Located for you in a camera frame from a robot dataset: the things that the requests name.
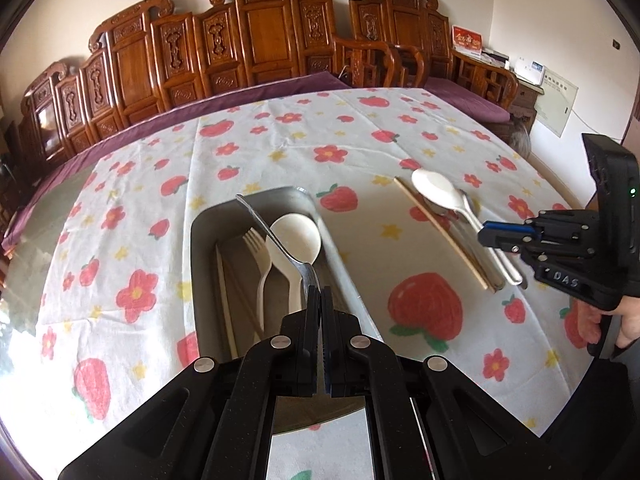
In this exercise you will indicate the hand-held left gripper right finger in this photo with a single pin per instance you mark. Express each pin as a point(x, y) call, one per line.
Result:
point(330, 320)

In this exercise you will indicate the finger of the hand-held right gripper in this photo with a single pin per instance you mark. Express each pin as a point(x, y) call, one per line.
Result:
point(505, 242)
point(507, 227)

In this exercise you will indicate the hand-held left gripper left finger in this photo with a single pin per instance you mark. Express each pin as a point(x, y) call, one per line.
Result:
point(312, 320)

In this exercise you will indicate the white plastic fork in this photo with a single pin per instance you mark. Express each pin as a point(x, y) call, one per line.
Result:
point(264, 280)

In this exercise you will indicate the light wooden chopstick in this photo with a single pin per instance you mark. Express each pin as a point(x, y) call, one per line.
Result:
point(440, 232)

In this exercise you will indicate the small white plastic spoon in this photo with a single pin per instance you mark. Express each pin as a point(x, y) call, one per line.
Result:
point(295, 235)

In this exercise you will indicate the cream chopstick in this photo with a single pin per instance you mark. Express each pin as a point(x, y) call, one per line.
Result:
point(226, 305)

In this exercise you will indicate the metal rectangular tray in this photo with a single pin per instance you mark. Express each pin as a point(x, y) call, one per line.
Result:
point(210, 285)

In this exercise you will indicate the person's right hand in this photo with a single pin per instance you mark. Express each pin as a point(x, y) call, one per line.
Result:
point(630, 320)

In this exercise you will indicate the white plastic bag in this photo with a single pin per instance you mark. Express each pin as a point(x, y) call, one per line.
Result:
point(519, 135)

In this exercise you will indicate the wooden side table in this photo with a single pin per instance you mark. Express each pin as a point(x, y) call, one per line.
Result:
point(525, 100)

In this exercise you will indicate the purple armchair cushion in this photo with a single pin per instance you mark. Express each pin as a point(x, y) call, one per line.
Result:
point(470, 97)

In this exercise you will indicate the white desk device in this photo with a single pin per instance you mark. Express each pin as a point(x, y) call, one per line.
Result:
point(530, 71)

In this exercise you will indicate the strawberry flower print tablecloth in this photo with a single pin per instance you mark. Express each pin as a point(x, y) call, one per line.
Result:
point(300, 160)

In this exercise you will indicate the stack of papers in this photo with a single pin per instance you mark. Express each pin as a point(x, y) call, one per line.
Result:
point(495, 58)

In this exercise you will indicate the red desk calendar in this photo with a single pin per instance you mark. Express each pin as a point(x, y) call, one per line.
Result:
point(466, 40)

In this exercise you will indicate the carved wooden armchair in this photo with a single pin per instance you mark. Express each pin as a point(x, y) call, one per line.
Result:
point(410, 15)

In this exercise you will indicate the carved wooden sofa bench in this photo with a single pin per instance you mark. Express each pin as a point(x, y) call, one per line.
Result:
point(265, 30)

